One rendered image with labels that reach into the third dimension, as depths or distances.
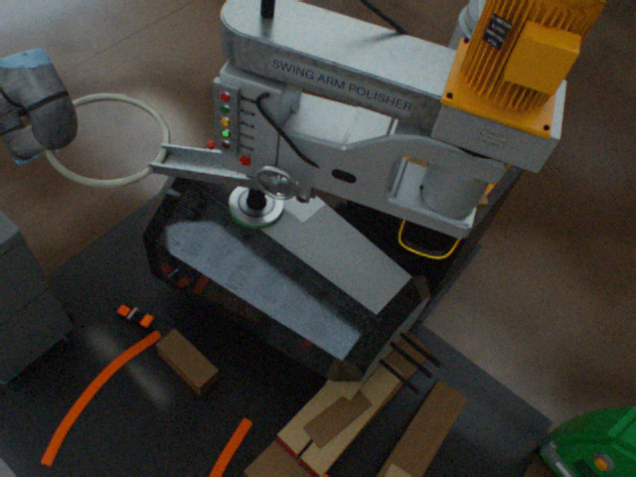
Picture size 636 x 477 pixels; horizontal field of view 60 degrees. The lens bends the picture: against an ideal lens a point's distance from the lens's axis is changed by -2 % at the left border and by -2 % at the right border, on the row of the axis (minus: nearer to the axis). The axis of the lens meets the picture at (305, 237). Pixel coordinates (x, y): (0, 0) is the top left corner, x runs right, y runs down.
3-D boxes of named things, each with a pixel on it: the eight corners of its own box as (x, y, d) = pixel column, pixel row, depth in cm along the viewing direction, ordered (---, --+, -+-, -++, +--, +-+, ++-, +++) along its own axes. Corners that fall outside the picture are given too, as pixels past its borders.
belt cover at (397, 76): (541, 123, 165) (567, 79, 151) (532, 183, 151) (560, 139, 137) (241, 27, 175) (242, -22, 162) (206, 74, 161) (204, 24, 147)
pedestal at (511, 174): (391, 187, 347) (422, 95, 287) (481, 248, 328) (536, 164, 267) (324, 251, 315) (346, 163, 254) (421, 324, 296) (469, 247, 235)
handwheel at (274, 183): (303, 187, 194) (308, 157, 182) (293, 208, 189) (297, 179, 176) (263, 173, 196) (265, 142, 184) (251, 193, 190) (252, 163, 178)
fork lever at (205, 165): (329, 168, 208) (327, 158, 204) (311, 206, 197) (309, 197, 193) (170, 146, 230) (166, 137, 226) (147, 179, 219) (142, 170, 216)
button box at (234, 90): (239, 151, 186) (241, 83, 163) (237, 156, 185) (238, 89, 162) (218, 143, 187) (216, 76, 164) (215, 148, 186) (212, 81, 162)
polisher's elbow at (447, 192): (426, 165, 190) (443, 123, 173) (481, 185, 187) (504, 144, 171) (412, 205, 179) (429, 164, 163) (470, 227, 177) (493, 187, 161)
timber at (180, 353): (158, 354, 270) (155, 344, 260) (177, 338, 276) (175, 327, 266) (201, 397, 260) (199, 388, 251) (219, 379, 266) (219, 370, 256)
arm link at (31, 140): (95, 133, 150) (42, 155, 204) (73, 89, 146) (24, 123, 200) (57, 151, 144) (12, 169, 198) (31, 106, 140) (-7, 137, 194)
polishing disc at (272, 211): (272, 178, 232) (272, 176, 231) (290, 218, 222) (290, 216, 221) (223, 190, 226) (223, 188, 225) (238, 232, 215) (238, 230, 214)
